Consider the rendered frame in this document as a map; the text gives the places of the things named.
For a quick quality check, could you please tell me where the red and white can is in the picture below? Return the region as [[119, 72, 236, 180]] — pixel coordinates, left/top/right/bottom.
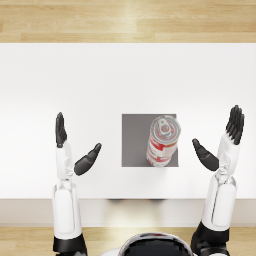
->
[[148, 114, 183, 151], [145, 142, 179, 169]]

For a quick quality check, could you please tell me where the dark grey square mat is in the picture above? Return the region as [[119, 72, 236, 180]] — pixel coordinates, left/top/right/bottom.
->
[[121, 113, 180, 168]]

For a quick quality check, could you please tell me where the dark round robot body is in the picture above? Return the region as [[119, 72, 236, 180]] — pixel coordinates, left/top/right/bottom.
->
[[99, 231, 198, 256]]

